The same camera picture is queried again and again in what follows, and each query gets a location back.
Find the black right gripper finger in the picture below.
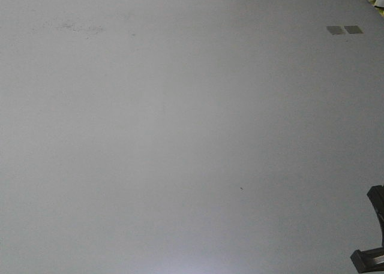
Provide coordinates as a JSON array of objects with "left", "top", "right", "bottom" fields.
[
  {"left": 350, "top": 247, "right": 383, "bottom": 273},
  {"left": 367, "top": 185, "right": 383, "bottom": 230}
]

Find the grey floor tape patch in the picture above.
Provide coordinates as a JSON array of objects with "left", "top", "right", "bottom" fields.
[
  {"left": 326, "top": 25, "right": 346, "bottom": 35},
  {"left": 344, "top": 25, "right": 364, "bottom": 34}
]

